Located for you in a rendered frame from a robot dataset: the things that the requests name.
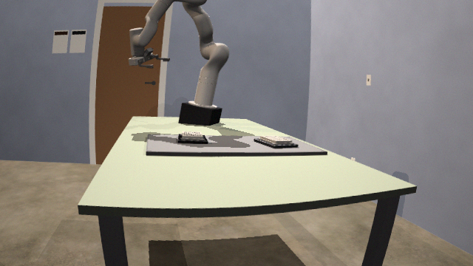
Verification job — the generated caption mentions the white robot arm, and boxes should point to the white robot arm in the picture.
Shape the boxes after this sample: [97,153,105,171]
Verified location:
[129,0,229,109]

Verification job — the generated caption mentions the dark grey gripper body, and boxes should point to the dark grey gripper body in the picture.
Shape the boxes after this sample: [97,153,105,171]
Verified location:
[129,55,151,66]

